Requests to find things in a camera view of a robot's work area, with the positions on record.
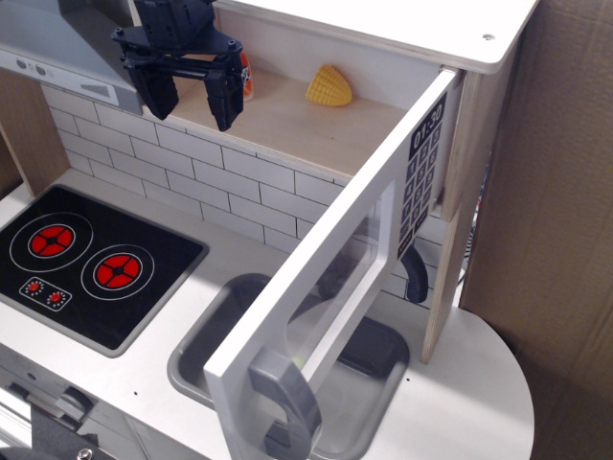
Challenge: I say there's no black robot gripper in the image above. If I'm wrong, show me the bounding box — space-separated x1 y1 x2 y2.
111 0 243 131

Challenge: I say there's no white toy microwave door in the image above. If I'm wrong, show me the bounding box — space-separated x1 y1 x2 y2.
204 68 463 459

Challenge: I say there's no wooden microwave cabinet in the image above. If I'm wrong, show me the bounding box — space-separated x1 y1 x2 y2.
141 0 541 365

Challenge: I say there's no orange salmon sushi toy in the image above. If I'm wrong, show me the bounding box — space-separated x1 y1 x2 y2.
240 52 254 102

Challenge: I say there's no grey range hood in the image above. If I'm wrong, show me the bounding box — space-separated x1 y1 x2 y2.
1 1 143 115

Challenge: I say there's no yellow toy corn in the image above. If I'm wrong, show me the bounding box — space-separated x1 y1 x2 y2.
306 64 353 107

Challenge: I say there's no black toy stovetop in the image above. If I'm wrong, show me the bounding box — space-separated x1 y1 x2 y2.
1 186 209 357

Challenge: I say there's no dark grey toy faucet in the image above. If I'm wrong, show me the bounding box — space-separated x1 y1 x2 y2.
400 245 429 304

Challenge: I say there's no grey oven knob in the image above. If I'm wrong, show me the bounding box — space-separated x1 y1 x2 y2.
55 387 94 423

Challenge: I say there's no grey toy sink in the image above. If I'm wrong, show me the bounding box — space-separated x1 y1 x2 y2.
168 273 410 459

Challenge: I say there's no brown cardboard panel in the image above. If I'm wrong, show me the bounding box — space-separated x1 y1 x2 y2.
458 0 613 384

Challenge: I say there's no grey microwave door handle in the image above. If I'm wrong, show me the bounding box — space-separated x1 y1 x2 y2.
248 348 323 459

